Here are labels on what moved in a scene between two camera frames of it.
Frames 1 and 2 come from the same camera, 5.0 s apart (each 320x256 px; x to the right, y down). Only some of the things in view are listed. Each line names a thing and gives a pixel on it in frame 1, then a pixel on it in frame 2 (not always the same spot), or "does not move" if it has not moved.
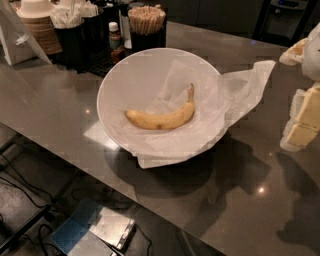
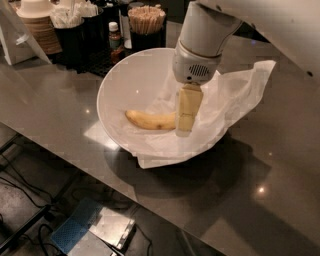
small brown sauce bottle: [114, 40] does not move
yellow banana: [165, 121] does not move
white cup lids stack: [35, 8] does not move
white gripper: [312, 56] to [192, 67]
